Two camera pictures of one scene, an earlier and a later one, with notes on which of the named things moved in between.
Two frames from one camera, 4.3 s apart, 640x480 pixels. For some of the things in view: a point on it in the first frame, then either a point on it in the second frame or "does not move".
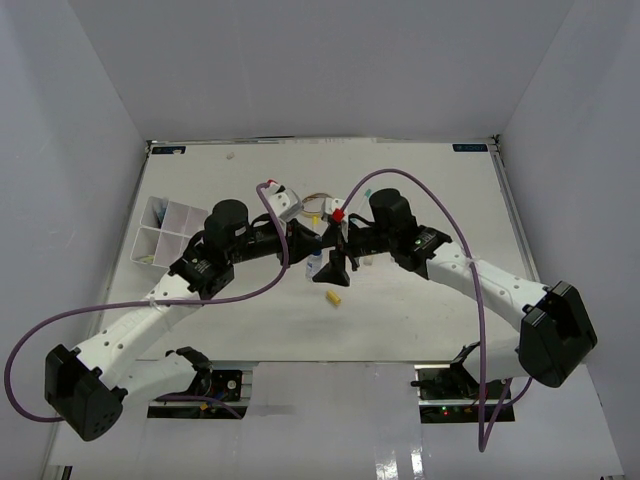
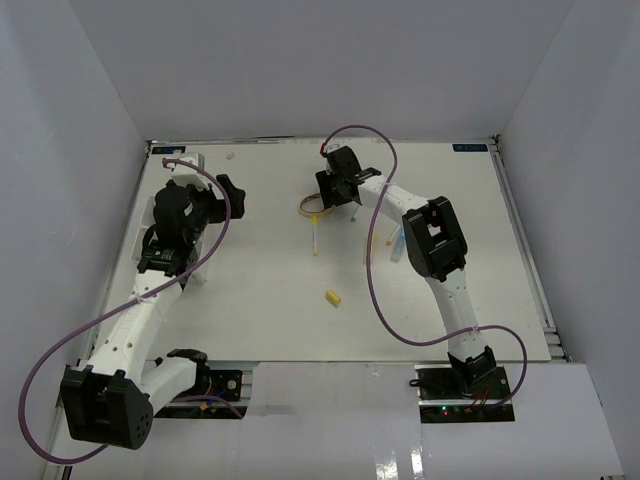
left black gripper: [300, 241] to [235, 196]
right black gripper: [335, 271] to [325, 181]
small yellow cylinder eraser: [333, 297] does not move
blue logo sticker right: [470, 147] does not move
